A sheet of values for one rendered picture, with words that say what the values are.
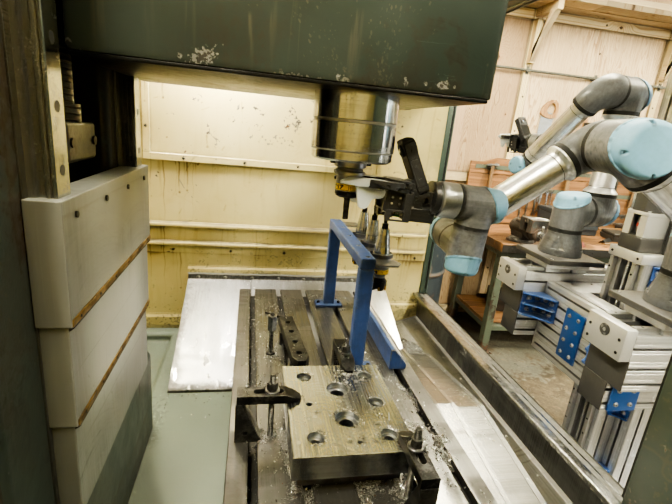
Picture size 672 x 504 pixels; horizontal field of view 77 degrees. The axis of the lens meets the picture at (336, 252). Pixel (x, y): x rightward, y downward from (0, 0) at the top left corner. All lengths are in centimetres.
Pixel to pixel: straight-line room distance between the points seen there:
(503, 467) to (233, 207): 135
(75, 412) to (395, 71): 71
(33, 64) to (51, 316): 32
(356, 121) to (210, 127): 113
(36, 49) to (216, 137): 123
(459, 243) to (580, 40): 344
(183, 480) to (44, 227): 85
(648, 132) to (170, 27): 87
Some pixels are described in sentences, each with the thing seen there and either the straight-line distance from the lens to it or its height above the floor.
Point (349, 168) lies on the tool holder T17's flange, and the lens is 82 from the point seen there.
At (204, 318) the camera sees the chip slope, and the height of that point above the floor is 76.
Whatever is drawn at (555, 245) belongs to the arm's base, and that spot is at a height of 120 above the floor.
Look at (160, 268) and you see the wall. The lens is 198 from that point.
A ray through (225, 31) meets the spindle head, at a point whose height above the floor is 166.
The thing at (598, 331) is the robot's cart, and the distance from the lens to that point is 139.
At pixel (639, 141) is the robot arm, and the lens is 103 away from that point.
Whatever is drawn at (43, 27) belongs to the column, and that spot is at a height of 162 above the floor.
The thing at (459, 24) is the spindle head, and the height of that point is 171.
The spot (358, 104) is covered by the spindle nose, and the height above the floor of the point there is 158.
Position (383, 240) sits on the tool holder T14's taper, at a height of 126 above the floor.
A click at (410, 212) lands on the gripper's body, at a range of 86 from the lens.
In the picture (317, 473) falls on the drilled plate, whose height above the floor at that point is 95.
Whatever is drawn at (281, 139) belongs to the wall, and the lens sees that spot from 183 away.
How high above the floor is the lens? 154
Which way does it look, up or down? 16 degrees down
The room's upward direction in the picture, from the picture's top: 6 degrees clockwise
